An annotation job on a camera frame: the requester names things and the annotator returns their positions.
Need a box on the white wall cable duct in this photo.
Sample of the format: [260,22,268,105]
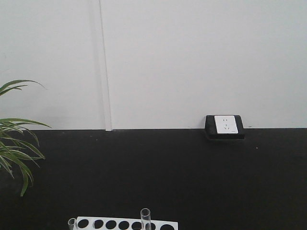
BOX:
[87,0,112,131]

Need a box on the white test tube rack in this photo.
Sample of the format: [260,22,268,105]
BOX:
[76,217,178,230]

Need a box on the short clear test tube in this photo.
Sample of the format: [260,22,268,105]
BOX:
[68,218,78,230]

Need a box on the black wedge power socket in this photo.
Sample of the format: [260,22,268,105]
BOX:
[204,115,245,140]

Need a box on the green spider plant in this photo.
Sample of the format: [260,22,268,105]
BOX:
[0,80,52,197]

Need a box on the tall clear test tube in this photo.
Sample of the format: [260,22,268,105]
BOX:
[140,208,152,230]

